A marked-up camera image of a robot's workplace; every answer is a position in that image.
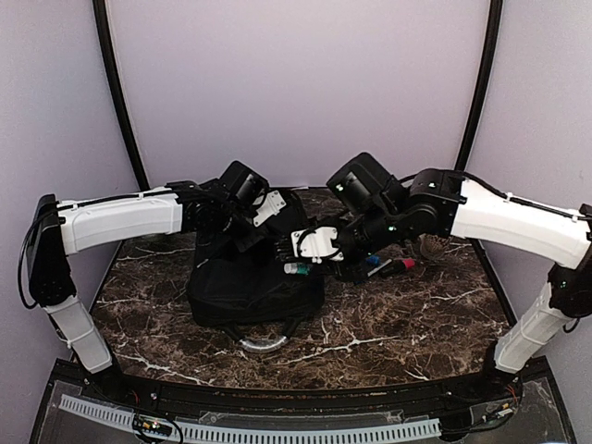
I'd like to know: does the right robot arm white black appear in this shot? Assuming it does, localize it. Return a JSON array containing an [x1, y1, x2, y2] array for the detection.
[[276, 153, 591, 401]]

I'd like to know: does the cream patterned mug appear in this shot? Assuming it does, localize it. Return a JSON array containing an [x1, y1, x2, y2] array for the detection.
[[419, 234, 450, 261]]

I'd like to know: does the right black frame post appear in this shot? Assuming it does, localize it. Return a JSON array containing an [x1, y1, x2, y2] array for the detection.
[[447, 0, 504, 201]]

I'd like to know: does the white slotted cable duct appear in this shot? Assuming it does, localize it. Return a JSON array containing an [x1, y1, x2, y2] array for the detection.
[[58, 395, 442, 443]]

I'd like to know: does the black marker blue cap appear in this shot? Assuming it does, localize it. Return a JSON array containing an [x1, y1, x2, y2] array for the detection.
[[362, 255, 389, 278]]

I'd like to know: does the black frame post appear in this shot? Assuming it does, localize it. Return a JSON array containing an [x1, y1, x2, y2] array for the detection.
[[447, 0, 504, 201], [92, 0, 149, 191]]

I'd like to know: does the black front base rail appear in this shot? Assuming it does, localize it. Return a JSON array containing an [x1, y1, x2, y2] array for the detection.
[[50, 355, 551, 420]]

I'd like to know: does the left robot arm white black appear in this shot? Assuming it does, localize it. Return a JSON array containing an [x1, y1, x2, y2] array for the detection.
[[17, 161, 288, 403]]

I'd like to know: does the left black frame post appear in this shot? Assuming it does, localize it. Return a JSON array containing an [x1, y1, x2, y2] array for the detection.
[[92, 0, 149, 191]]

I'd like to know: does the black student backpack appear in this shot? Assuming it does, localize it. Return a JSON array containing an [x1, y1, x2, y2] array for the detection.
[[186, 190, 325, 353]]

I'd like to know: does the green white glue stick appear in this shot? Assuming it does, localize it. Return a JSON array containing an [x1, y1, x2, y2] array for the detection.
[[284, 263, 310, 276]]

